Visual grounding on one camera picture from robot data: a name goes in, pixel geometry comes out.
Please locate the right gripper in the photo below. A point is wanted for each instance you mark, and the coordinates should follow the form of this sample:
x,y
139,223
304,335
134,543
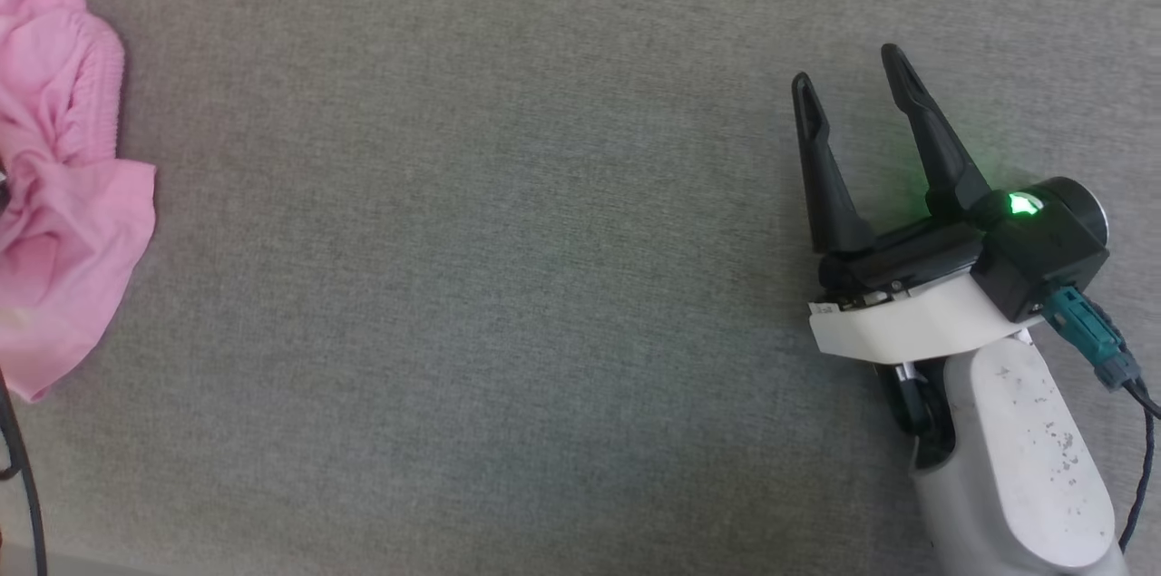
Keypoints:
x,y
907,322

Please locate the pink shorts with elastic waistband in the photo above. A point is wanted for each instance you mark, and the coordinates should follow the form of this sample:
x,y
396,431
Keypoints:
x,y
63,222

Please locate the grey fabric sofa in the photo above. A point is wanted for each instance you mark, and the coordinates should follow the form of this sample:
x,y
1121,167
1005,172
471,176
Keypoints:
x,y
499,286

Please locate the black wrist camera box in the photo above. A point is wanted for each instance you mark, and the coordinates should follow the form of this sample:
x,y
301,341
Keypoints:
x,y
1043,249

